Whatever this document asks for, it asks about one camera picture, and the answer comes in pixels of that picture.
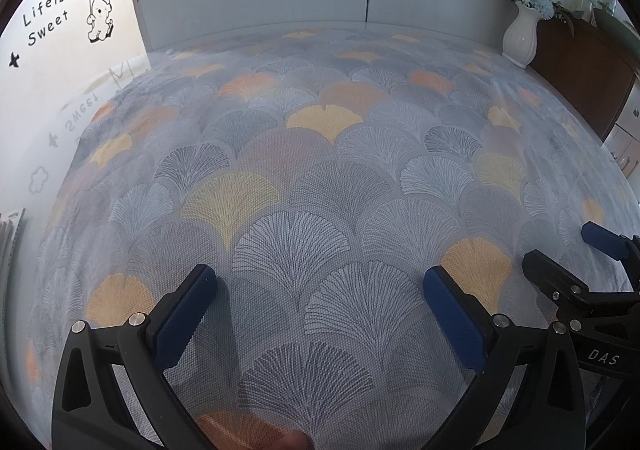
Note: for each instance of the white drawer cabinet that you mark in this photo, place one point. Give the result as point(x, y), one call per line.
point(625, 144)

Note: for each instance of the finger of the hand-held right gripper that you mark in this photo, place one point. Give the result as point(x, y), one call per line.
point(555, 275)
point(602, 239)

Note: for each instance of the brown wooden cabinet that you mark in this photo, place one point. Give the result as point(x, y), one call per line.
point(585, 69)

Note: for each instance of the white ceramic vase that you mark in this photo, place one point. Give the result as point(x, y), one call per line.
point(520, 37)

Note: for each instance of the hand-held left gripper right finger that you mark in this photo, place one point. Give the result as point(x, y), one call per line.
point(455, 320)

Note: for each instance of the black lettering wall decal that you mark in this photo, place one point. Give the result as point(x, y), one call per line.
point(46, 19)

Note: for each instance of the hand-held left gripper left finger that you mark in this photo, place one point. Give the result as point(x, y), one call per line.
point(185, 317)

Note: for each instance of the ginkgo patterned tablecloth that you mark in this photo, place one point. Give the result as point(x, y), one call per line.
point(320, 180)

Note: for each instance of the black bird wall decal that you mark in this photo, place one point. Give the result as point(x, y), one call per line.
point(14, 60)

